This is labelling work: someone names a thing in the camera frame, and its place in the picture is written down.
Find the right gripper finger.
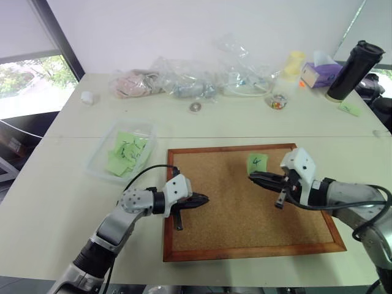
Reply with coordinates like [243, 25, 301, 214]
[248, 176, 286, 194]
[248, 171, 287, 184]

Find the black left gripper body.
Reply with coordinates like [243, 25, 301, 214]
[171, 194, 195, 232]

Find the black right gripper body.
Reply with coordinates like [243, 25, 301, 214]
[274, 169, 303, 210]

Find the green note marked 4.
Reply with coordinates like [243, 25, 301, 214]
[246, 153, 270, 175]

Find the round clear tray with pushpins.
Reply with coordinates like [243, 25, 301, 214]
[265, 93, 289, 112]

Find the green sticky note with scribbles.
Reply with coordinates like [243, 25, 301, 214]
[121, 138, 148, 162]

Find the green note with writing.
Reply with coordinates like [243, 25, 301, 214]
[337, 102, 363, 118]

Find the clear plastic box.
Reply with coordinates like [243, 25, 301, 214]
[85, 119, 158, 185]

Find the purple tissue box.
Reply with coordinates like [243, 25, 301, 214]
[299, 50, 343, 90]

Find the wood-framed cork board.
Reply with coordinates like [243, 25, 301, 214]
[162, 143, 348, 263]

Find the white translucent container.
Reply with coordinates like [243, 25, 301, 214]
[273, 72, 300, 96]

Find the plastic bag with grey items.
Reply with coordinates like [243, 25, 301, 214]
[151, 56, 222, 100]

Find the pale yellow cup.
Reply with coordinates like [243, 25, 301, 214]
[283, 50, 307, 78]

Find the black bag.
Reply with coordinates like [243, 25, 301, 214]
[354, 72, 392, 133]

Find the black thermos bottle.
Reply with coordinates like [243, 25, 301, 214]
[325, 40, 385, 102]

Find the plastic bag with pink items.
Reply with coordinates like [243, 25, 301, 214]
[108, 69, 168, 100]

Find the dark side furniture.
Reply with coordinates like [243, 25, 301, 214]
[0, 110, 59, 186]

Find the white window blind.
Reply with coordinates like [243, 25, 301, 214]
[0, 0, 59, 61]

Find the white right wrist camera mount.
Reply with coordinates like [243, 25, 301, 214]
[279, 147, 317, 206]

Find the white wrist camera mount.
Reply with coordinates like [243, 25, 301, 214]
[279, 147, 317, 206]
[162, 174, 194, 219]

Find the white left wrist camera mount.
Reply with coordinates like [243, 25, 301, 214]
[162, 174, 194, 219]

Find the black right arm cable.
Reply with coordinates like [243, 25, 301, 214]
[286, 183, 392, 243]

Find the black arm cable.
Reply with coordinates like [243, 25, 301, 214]
[117, 164, 181, 208]
[286, 183, 392, 243]

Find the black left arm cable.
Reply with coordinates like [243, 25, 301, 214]
[117, 164, 181, 208]

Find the clear bag with white cable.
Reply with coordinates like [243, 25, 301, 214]
[213, 32, 278, 99]

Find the dark window frame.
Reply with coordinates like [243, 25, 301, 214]
[29, 0, 86, 84]

